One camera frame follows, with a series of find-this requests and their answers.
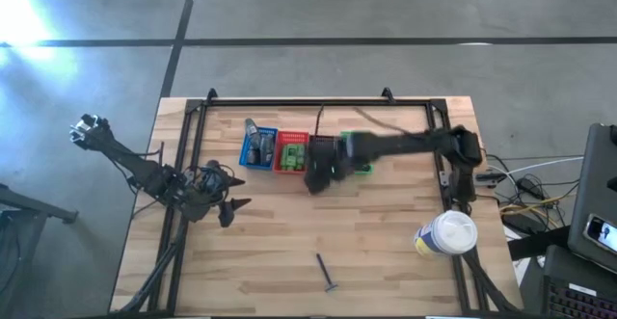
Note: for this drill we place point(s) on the white wipes canister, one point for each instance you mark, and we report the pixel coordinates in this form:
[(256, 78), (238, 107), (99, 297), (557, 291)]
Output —
[(448, 232)]

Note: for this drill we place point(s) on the black metal table frame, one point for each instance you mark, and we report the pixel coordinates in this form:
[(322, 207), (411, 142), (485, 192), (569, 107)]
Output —
[(289, 102)]

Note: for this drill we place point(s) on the green travel toiletry pack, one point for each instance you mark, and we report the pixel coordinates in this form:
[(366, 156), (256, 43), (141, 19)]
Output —
[(286, 157), (300, 151), (295, 165)]

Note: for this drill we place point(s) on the black power brick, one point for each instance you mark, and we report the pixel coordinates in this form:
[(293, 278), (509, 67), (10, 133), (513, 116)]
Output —
[(516, 222)]

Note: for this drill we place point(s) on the black keyboard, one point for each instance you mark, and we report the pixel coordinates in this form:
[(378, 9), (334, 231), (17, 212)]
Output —
[(573, 304)]

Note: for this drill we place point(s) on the red plastic basket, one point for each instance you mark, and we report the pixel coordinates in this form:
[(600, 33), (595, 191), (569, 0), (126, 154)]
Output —
[(278, 150)]

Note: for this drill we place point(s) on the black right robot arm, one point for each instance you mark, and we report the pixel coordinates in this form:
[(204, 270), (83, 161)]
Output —
[(414, 145)]

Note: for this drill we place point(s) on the grey travel deodorant bottle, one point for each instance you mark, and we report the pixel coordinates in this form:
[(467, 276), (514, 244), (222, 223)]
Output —
[(252, 156), (266, 144), (265, 160), (251, 128)]

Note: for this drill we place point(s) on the blue plastic basket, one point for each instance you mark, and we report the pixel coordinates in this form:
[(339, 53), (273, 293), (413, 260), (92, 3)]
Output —
[(244, 159)]

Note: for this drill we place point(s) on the black power adapter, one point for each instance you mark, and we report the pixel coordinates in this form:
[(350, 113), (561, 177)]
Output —
[(530, 186)]

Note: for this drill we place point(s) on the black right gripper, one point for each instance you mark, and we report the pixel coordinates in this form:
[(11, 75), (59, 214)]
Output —
[(325, 165)]

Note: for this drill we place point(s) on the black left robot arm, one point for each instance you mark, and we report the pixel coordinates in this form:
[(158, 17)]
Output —
[(130, 162)]

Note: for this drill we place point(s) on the smartphone with lit screen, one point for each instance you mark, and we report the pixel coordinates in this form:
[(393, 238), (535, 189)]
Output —
[(602, 234)]

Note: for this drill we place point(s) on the black metal stand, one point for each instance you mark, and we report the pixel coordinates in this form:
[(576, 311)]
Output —
[(34, 208)]

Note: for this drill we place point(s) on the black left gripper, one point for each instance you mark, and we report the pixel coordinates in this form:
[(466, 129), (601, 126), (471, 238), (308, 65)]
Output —
[(205, 191)]

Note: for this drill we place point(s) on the green plastic basket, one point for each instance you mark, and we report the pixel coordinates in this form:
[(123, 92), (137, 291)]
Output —
[(365, 169)]

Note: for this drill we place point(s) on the dark blue disposable razor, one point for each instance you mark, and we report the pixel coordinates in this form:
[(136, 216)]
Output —
[(326, 272)]

